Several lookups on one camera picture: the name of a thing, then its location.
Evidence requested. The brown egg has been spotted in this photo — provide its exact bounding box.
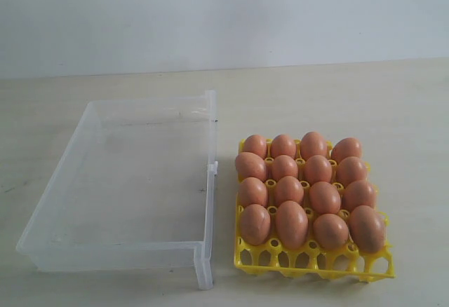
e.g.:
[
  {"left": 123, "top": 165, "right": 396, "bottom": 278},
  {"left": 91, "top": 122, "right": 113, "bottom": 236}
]
[
  {"left": 274, "top": 176, "right": 304, "bottom": 206},
  {"left": 335, "top": 156, "right": 368, "bottom": 187},
  {"left": 313, "top": 214, "right": 349, "bottom": 250},
  {"left": 271, "top": 155, "right": 298, "bottom": 181},
  {"left": 238, "top": 177, "right": 269, "bottom": 207},
  {"left": 275, "top": 200, "right": 308, "bottom": 250},
  {"left": 270, "top": 134, "right": 297, "bottom": 158},
  {"left": 303, "top": 155, "right": 333, "bottom": 185},
  {"left": 330, "top": 137, "right": 362, "bottom": 163},
  {"left": 235, "top": 152, "right": 268, "bottom": 182},
  {"left": 342, "top": 180, "right": 377, "bottom": 212},
  {"left": 348, "top": 205, "right": 386, "bottom": 254},
  {"left": 309, "top": 182, "right": 341, "bottom": 214},
  {"left": 239, "top": 204, "right": 271, "bottom": 245},
  {"left": 300, "top": 131, "right": 328, "bottom": 161},
  {"left": 241, "top": 135, "right": 267, "bottom": 159}
]

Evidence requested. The clear plastic bin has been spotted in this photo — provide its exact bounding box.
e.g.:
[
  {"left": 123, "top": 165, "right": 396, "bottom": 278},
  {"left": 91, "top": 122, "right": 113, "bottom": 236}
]
[{"left": 16, "top": 90, "right": 218, "bottom": 289}]

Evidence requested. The yellow plastic egg tray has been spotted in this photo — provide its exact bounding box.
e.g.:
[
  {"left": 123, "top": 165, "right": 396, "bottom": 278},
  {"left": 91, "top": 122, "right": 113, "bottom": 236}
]
[{"left": 234, "top": 138, "right": 395, "bottom": 282}]

